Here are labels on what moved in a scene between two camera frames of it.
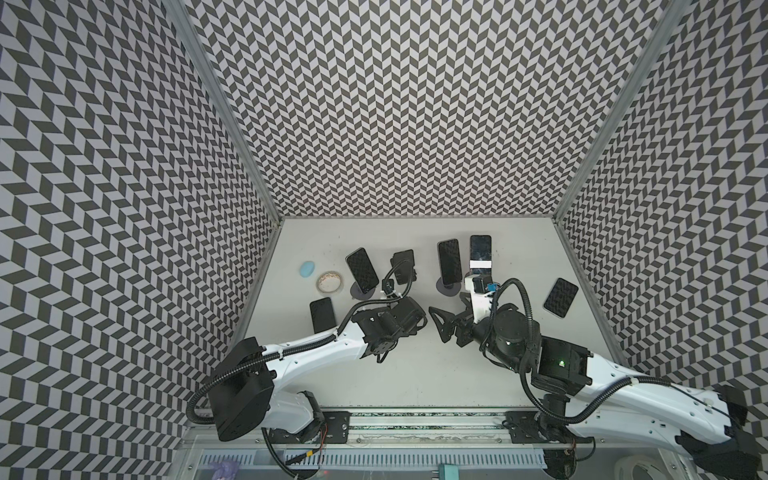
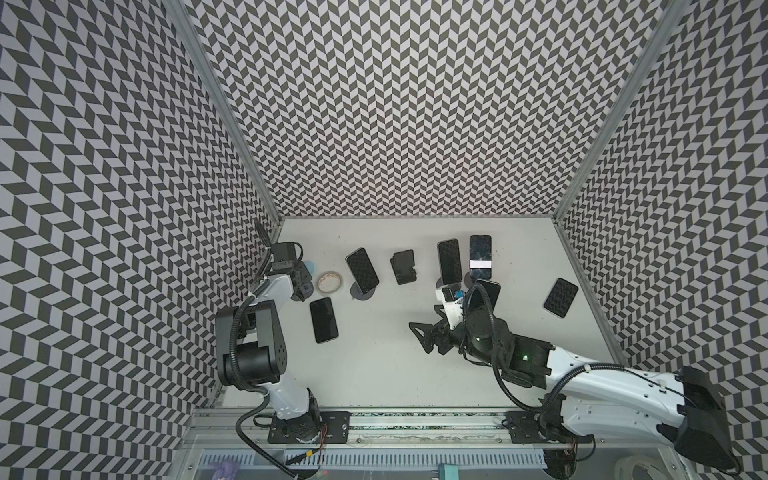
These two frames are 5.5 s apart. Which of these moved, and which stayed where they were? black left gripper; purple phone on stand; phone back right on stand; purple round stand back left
Moved: black left gripper
Stayed: phone back right on stand; purple round stand back left; purple phone on stand
